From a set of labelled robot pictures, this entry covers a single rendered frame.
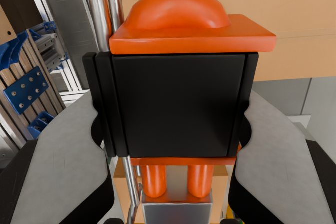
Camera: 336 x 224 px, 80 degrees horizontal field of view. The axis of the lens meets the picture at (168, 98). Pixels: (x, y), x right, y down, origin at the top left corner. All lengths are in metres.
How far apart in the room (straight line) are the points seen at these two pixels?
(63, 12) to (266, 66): 1.08
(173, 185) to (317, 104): 1.93
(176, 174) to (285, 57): 0.89
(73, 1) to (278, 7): 0.99
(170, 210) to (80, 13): 1.19
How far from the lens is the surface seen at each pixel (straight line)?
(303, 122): 2.12
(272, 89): 1.80
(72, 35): 1.34
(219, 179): 0.77
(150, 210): 0.20
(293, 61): 1.06
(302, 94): 1.94
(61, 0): 1.32
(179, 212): 0.20
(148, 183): 0.18
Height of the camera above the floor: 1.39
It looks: 57 degrees down
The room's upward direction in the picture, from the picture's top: 179 degrees counter-clockwise
